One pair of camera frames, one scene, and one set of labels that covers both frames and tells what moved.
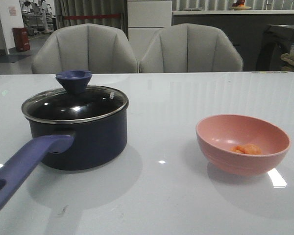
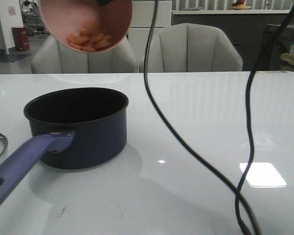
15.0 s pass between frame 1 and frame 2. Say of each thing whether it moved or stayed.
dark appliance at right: stayed
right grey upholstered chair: stayed
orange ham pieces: moved
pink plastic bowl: moved
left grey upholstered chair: stayed
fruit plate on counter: stayed
